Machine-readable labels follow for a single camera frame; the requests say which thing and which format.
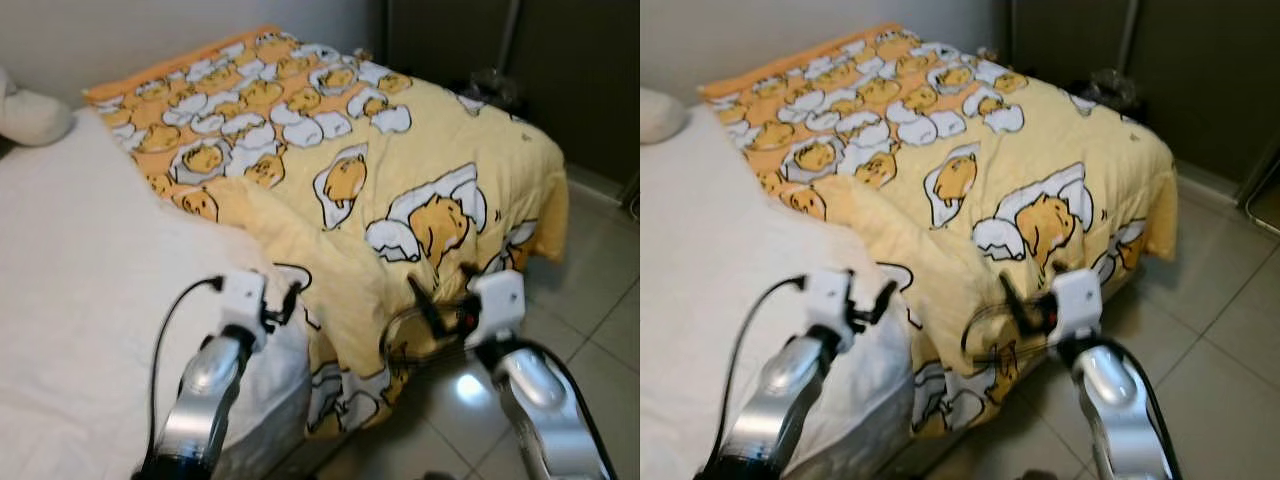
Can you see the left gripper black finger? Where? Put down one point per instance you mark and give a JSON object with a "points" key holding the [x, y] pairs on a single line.
{"points": [[884, 295], [293, 295]]}

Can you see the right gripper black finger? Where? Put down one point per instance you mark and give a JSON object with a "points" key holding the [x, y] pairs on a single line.
{"points": [[1013, 303], [426, 305]]}

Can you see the yellow cartoon egg blanket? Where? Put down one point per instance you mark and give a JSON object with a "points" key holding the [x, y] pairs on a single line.
{"points": [[1040, 150], [430, 150]]}

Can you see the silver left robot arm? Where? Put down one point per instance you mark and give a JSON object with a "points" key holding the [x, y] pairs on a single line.
{"points": [[205, 400], [775, 400]]}

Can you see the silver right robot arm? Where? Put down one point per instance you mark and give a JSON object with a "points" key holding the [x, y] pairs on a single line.
{"points": [[1120, 410], [545, 410]]}

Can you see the black plastic bag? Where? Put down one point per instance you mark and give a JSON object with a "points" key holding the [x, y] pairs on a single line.
{"points": [[1110, 88], [492, 90]]}

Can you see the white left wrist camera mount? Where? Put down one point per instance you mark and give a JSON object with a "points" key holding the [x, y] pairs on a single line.
{"points": [[830, 300], [242, 300]]}

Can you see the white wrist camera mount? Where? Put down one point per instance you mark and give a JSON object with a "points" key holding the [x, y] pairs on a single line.
{"points": [[1078, 305], [830, 300], [242, 300], [498, 305]]}

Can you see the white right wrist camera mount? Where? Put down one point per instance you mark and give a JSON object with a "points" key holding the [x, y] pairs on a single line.
{"points": [[498, 305], [1078, 305]]}

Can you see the silver metal tube frame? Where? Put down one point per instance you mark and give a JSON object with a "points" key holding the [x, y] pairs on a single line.
{"points": [[1262, 190]]}

